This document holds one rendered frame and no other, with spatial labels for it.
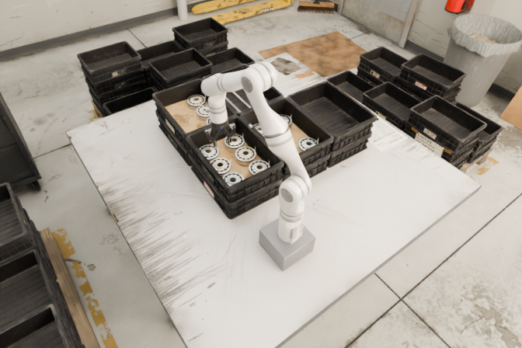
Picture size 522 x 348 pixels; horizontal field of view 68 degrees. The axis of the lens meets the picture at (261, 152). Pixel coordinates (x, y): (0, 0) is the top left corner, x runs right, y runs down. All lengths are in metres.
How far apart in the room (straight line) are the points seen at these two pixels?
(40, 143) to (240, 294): 2.40
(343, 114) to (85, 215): 1.83
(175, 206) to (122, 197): 0.26
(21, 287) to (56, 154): 1.40
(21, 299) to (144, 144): 0.92
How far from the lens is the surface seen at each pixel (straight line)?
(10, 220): 2.39
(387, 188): 2.05
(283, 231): 1.57
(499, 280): 2.89
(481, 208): 3.21
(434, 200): 2.09
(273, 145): 1.32
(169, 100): 2.22
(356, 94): 3.40
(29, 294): 2.23
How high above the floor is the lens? 2.16
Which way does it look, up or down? 44 degrees down
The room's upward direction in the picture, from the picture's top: 3 degrees clockwise
